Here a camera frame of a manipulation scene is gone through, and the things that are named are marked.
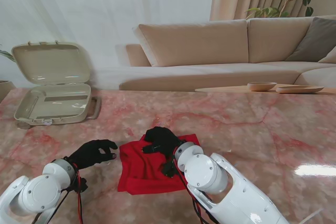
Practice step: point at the white sheer curtain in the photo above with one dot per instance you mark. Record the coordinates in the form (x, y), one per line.
(105, 3)

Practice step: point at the red shirt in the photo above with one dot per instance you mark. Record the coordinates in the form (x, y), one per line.
(141, 171)

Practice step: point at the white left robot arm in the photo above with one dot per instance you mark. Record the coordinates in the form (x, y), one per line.
(39, 192)

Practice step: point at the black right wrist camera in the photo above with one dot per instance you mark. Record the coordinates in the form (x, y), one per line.
(168, 169)

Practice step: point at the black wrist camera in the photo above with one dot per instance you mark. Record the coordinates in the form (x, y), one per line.
(168, 169)
(80, 185)

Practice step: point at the beige plant pot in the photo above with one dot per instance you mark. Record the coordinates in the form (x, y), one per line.
(5, 90)

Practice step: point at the deep wooden bowl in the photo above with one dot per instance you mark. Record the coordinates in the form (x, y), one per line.
(261, 85)

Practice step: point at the brown sofa cushion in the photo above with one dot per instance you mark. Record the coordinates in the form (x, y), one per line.
(315, 40)

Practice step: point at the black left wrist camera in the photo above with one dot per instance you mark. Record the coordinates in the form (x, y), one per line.
(80, 185)

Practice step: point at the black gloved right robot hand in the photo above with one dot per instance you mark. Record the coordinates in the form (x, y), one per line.
(164, 140)

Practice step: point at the open beige hard-shell suitcase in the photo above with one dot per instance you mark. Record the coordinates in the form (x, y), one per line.
(52, 64)

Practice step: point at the shallow wooden dish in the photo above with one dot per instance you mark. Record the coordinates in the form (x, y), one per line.
(299, 89)

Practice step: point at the cream sofa cushion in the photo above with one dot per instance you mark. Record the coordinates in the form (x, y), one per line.
(331, 57)

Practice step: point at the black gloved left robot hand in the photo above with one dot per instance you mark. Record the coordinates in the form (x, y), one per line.
(89, 153)

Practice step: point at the beige sectional sofa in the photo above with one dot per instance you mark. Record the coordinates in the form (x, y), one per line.
(199, 43)

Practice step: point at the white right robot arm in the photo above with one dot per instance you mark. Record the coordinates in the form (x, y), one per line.
(210, 174)

